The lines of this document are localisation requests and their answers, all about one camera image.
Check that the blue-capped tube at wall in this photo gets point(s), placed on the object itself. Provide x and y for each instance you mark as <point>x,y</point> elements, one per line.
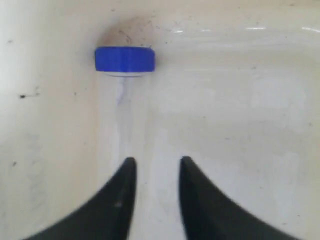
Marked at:
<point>130,67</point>

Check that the cream plastic bin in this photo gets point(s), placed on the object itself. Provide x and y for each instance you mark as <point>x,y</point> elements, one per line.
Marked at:
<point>236,87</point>

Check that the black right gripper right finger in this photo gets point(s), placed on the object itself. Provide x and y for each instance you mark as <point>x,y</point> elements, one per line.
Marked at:
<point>208,214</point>

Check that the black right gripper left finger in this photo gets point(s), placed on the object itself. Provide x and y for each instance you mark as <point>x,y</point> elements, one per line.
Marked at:
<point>106,216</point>

